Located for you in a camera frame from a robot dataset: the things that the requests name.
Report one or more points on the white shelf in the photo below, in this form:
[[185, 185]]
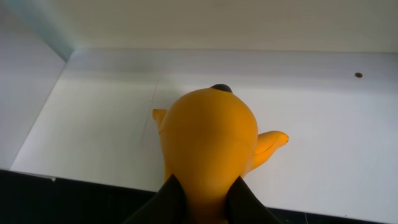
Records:
[[326, 124]]

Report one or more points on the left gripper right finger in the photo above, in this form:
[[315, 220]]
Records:
[[245, 208]]

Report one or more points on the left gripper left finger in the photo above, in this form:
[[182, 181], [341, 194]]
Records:
[[168, 205]]

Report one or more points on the yellow rubber duck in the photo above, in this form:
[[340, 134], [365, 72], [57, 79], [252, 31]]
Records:
[[208, 137]]

